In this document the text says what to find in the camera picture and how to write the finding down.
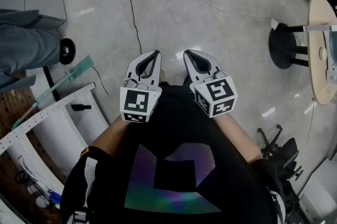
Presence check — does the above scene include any black table pedestal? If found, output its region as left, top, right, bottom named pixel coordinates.
left=268, top=22, right=309, bottom=70

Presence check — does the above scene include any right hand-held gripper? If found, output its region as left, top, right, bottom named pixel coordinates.
left=183, top=49, right=239, bottom=119

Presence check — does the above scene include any person's right forearm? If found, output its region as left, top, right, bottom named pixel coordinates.
left=215, top=112, right=264, bottom=163

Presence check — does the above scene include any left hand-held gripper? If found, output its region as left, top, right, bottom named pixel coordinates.
left=120, top=49, right=163, bottom=124

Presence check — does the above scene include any white microwave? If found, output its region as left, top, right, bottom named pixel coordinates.
left=302, top=24, right=337, bottom=82

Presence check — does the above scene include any green duster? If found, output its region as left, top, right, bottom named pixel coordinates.
left=10, top=55, right=94, bottom=131

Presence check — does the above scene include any person's black printed shirt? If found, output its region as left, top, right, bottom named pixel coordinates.
left=60, top=80, right=286, bottom=224

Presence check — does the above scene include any black floor cable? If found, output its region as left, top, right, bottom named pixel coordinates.
left=120, top=0, right=143, bottom=55

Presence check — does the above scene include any black caster wheel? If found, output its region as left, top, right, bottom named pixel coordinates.
left=58, top=38, right=77, bottom=65

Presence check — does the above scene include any person's left forearm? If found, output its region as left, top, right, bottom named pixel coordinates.
left=92, top=112, right=132, bottom=159

